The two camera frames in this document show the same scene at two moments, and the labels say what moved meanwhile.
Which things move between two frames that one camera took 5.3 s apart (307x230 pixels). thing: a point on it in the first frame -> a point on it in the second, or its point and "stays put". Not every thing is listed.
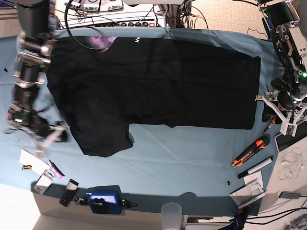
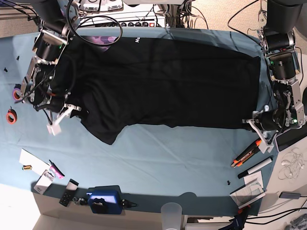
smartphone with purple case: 284,142 stays put
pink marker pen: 57,171 stays put
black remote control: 70,189 stays put
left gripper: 288,127 -> 264,145
